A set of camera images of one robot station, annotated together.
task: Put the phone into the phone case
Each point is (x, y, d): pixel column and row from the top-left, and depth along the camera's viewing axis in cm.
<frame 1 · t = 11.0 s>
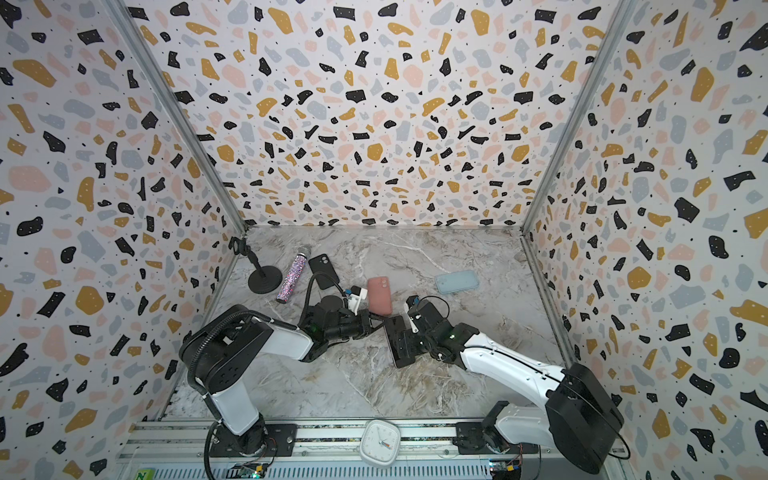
left hand: (389, 318, 85), fingers closed
right hand: (399, 335, 83), fingers open
pink silicone phone case: (379, 295, 106), on the table
light blue phone case: (457, 281, 110), on the table
black phone case: (322, 264, 113), on the table
purple glitter microphone: (293, 273, 105), point 4 cm above the table
black round microphone stand: (267, 278, 108), on the table

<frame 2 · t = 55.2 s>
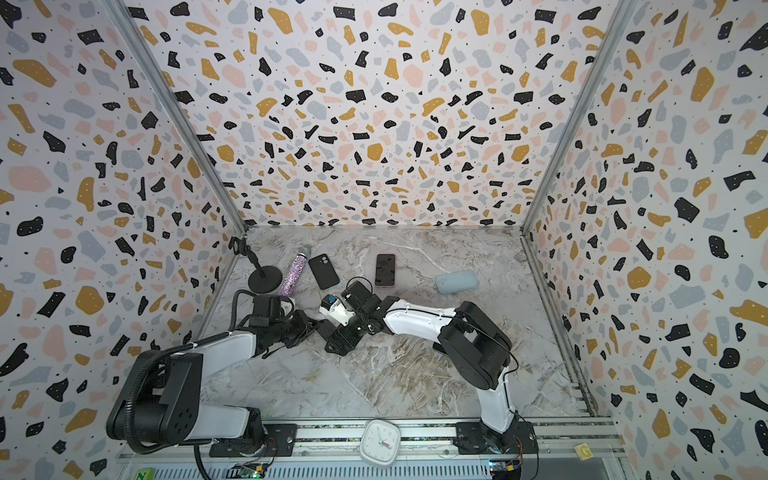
left hand: (319, 320, 90), fingers closed
right hand: (329, 334, 84), fingers open
pink silicone phone case: (385, 271, 108), point 2 cm above the table
the other named things where they were.

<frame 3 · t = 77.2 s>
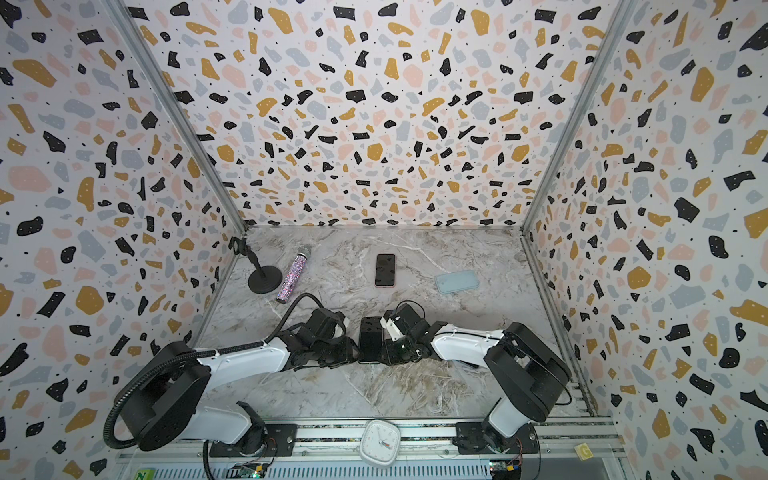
left hand: (361, 353, 84), fingers open
right hand: (373, 355, 84), fingers closed
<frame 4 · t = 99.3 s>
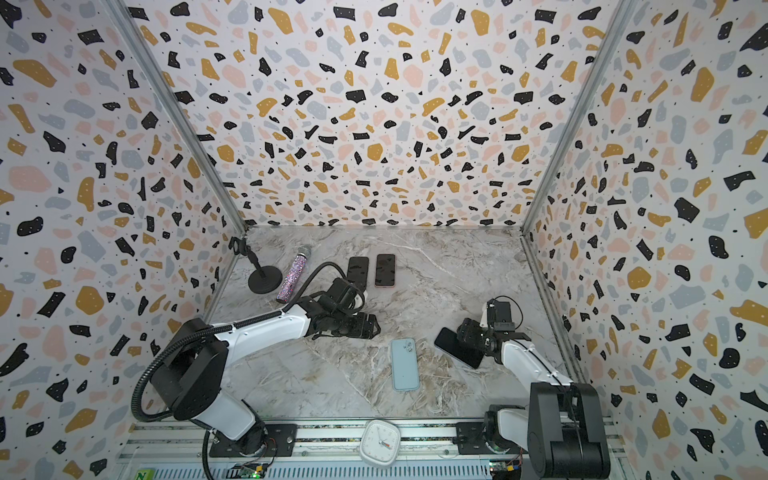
left hand: (371, 326, 85), fingers open
right hand: (464, 326, 91), fingers open
